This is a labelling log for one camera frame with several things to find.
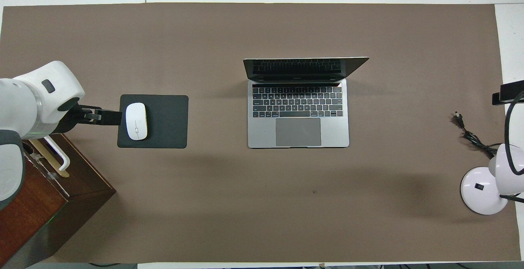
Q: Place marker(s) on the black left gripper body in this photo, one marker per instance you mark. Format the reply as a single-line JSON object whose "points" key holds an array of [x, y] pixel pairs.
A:
{"points": [[71, 117]]}

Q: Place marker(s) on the silver laptop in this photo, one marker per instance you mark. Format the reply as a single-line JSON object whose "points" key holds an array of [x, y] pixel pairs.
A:
{"points": [[299, 132]]}

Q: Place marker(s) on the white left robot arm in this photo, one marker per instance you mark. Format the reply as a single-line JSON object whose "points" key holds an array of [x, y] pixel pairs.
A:
{"points": [[24, 97]]}

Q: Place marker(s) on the white computer mouse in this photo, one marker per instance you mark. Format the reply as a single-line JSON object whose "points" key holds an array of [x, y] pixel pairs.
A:
{"points": [[136, 121]]}

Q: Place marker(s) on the black mouse pad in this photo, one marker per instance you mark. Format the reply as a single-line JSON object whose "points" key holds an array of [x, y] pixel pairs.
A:
{"points": [[168, 121]]}

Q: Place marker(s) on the dark wooden box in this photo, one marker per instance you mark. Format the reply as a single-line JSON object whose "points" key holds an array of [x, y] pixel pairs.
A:
{"points": [[41, 203]]}

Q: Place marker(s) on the white desk lamp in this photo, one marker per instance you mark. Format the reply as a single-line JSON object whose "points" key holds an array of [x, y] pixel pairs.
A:
{"points": [[479, 195]]}

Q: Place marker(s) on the brown table mat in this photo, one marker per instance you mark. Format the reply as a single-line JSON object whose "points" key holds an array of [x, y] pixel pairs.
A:
{"points": [[245, 211]]}

